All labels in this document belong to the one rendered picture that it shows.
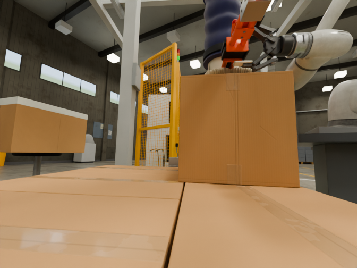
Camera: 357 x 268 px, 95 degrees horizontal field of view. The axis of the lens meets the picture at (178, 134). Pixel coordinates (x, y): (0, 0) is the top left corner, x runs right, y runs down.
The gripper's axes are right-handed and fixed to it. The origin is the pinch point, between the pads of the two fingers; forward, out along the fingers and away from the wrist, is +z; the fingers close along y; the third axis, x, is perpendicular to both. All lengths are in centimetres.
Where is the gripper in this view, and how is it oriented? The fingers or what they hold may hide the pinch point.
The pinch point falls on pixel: (236, 47)
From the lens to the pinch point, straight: 78.5
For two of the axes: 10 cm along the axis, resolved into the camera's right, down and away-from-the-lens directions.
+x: 0.8, 1.1, 9.9
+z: -10.0, -0.2, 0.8
